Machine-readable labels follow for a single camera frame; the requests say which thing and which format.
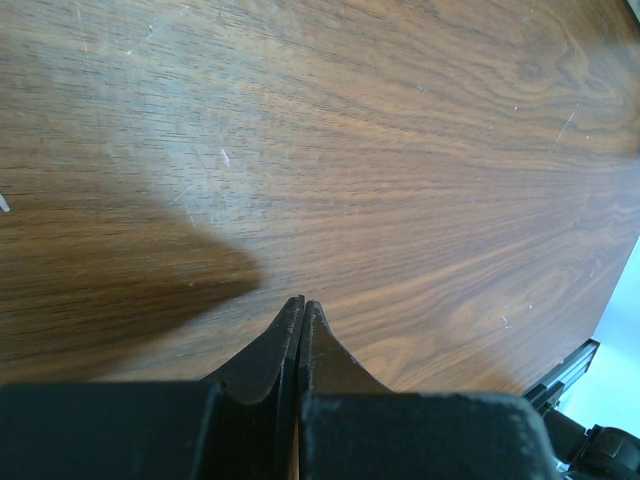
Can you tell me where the aluminium frame rail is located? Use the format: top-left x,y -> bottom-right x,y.
523,339 -> 600,412

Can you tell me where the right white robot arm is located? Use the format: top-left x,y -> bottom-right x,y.
543,410 -> 639,479

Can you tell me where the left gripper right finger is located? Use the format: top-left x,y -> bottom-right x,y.
298,301 -> 558,479

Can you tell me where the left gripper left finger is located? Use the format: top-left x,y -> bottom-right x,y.
1,297 -> 305,479

